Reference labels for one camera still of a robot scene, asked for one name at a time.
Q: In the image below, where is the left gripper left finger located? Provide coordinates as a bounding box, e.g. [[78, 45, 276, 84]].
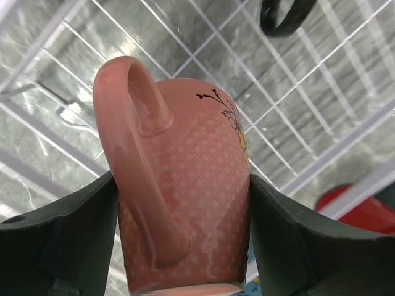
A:
[[1, 172, 118, 295]]

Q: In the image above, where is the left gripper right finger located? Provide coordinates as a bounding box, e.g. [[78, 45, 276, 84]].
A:
[[249, 175, 394, 295]]

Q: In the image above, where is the salmon pink mug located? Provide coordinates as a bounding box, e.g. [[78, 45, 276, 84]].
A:
[[93, 56, 250, 295]]

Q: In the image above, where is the dark blue mug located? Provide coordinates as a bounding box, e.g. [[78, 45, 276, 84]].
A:
[[259, 0, 318, 38]]

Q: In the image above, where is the light blue mug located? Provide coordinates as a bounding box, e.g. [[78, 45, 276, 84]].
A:
[[238, 245, 262, 296]]

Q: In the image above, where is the red mug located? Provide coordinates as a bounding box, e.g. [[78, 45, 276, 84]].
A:
[[314, 184, 395, 235]]

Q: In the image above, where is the white wire dish rack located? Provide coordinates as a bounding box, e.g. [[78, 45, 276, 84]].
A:
[[1, 1, 394, 217]]

